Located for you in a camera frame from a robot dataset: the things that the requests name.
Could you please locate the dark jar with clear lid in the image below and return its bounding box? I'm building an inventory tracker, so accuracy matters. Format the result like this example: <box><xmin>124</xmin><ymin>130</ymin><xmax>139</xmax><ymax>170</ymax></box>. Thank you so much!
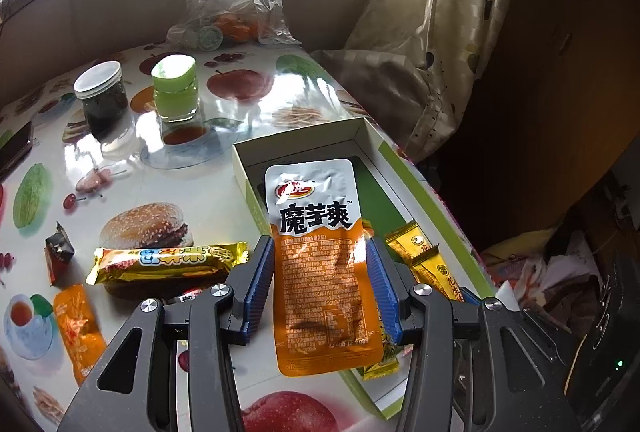
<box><xmin>73</xmin><ymin>60</ymin><xmax>132</xmax><ymax>140</ymax></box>

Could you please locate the black device with green light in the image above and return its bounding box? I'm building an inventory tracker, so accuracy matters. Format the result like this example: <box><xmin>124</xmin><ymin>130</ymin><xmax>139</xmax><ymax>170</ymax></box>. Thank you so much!
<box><xmin>562</xmin><ymin>232</ymin><xmax>640</xmax><ymax>432</ymax></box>

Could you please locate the printed fruit tablecloth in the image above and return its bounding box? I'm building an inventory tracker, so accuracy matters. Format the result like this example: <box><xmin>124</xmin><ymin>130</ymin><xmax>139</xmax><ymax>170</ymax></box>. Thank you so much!
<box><xmin>0</xmin><ymin>39</ymin><xmax>481</xmax><ymax>432</ymax></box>

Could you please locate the pile of clothes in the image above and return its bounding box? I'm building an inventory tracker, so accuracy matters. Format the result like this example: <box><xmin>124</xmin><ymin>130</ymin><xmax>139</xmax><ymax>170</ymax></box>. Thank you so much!
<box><xmin>480</xmin><ymin>227</ymin><xmax>606</xmax><ymax>338</ymax></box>

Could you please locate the green lid jar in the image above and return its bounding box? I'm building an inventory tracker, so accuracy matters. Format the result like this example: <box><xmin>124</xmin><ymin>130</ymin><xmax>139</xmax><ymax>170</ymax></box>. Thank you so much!
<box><xmin>151</xmin><ymin>54</ymin><xmax>200</xmax><ymax>123</ymax></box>

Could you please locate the green cardboard box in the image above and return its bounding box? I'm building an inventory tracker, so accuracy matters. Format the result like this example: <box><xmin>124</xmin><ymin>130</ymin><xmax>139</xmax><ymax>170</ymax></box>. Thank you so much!
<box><xmin>231</xmin><ymin>117</ymin><xmax>496</xmax><ymax>420</ymax></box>

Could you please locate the cream patterned curtain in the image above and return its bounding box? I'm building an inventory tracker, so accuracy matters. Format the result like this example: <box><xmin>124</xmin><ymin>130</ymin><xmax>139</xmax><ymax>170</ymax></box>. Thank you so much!
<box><xmin>310</xmin><ymin>0</ymin><xmax>511</xmax><ymax>163</ymax></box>

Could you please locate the orange white snack pouch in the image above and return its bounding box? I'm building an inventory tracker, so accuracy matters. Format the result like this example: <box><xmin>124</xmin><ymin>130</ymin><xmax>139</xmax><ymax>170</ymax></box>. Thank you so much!
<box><xmin>53</xmin><ymin>284</ymin><xmax>108</xmax><ymax>387</ymax></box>
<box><xmin>264</xmin><ymin>158</ymin><xmax>385</xmax><ymax>378</ymax></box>

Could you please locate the black smartphone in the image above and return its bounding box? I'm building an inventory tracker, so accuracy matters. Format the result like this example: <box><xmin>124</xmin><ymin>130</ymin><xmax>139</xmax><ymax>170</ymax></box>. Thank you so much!
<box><xmin>0</xmin><ymin>121</ymin><xmax>35</xmax><ymax>185</ymax></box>

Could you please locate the small red gold packet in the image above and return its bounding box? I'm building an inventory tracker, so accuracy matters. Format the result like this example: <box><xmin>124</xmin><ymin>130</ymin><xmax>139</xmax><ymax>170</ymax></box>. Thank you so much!
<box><xmin>167</xmin><ymin>289</ymin><xmax>206</xmax><ymax>307</ymax></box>

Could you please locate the brown wooden wardrobe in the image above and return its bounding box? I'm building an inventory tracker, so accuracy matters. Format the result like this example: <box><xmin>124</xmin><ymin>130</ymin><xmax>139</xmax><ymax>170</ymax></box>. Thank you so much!
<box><xmin>440</xmin><ymin>0</ymin><xmax>640</xmax><ymax>253</ymax></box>

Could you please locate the small dark red candy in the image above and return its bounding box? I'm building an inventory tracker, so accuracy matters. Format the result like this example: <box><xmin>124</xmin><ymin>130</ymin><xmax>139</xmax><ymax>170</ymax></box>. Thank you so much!
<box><xmin>45</xmin><ymin>222</ymin><xmax>76</xmax><ymax>287</ymax></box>

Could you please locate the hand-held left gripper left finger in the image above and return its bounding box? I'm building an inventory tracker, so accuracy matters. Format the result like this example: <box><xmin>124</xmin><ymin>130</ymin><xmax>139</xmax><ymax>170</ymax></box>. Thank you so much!
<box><xmin>57</xmin><ymin>236</ymin><xmax>275</xmax><ymax>432</ymax></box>

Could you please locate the long golden snack bar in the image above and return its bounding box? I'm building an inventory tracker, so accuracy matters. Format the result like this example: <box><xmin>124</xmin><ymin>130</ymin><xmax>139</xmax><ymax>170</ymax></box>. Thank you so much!
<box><xmin>86</xmin><ymin>242</ymin><xmax>250</xmax><ymax>289</ymax></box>

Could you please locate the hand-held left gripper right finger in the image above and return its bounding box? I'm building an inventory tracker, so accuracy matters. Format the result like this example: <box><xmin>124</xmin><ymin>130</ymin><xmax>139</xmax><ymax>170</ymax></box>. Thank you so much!
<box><xmin>365</xmin><ymin>237</ymin><xmax>583</xmax><ymax>432</ymax></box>

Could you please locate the yellow snack packet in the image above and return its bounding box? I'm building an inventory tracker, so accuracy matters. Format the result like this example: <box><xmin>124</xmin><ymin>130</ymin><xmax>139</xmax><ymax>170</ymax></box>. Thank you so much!
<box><xmin>361</xmin><ymin>312</ymin><xmax>401</xmax><ymax>381</ymax></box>
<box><xmin>384</xmin><ymin>221</ymin><xmax>443</xmax><ymax>270</ymax></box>
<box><xmin>410</xmin><ymin>249</ymin><xmax>466</xmax><ymax>303</ymax></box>

